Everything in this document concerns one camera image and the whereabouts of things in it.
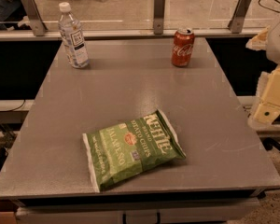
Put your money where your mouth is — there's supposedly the red Coca-Cola can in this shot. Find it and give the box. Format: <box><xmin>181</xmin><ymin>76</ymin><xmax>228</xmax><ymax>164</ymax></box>
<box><xmin>171</xmin><ymin>28</ymin><xmax>195</xmax><ymax>67</ymax></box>

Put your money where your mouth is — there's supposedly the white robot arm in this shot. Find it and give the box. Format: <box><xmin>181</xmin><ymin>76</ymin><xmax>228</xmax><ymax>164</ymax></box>
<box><xmin>245</xmin><ymin>13</ymin><xmax>280</xmax><ymax>130</ymax></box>

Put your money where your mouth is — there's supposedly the cardboard box corner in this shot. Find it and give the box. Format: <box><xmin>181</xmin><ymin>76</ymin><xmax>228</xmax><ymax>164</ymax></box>
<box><xmin>0</xmin><ymin>200</ymin><xmax>18</xmax><ymax>224</ymax></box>

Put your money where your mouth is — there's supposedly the right metal glass bracket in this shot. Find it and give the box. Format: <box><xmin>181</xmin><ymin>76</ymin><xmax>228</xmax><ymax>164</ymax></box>
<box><xmin>228</xmin><ymin>0</ymin><xmax>252</xmax><ymax>34</ymax></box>

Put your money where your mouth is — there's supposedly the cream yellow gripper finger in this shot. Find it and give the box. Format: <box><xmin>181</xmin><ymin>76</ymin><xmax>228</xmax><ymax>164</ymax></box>
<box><xmin>245</xmin><ymin>27</ymin><xmax>269</xmax><ymax>51</ymax></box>

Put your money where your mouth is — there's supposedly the middle metal glass bracket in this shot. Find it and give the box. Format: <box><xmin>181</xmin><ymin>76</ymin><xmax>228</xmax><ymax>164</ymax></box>
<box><xmin>153</xmin><ymin>0</ymin><xmax>165</xmax><ymax>35</ymax></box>

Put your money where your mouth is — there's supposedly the metal glass bracket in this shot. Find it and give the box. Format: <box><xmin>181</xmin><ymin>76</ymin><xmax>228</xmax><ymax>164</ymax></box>
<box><xmin>153</xmin><ymin>0</ymin><xmax>165</xmax><ymax>35</ymax></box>
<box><xmin>228</xmin><ymin>0</ymin><xmax>252</xmax><ymax>34</ymax></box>
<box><xmin>21</xmin><ymin>0</ymin><xmax>47</xmax><ymax>36</ymax></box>

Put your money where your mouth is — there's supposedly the left metal glass bracket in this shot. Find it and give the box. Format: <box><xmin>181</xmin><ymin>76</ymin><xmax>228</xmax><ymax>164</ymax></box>
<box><xmin>21</xmin><ymin>0</ymin><xmax>47</xmax><ymax>36</ymax></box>

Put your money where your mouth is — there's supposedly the green Kettle chips bag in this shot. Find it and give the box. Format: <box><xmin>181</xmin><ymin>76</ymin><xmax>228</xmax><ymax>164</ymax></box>
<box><xmin>82</xmin><ymin>110</ymin><xmax>186</xmax><ymax>192</ymax></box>

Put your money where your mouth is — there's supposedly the clear plastic water bottle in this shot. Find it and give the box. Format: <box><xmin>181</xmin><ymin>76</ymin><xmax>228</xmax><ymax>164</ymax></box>
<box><xmin>58</xmin><ymin>2</ymin><xmax>90</xmax><ymax>69</ymax></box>

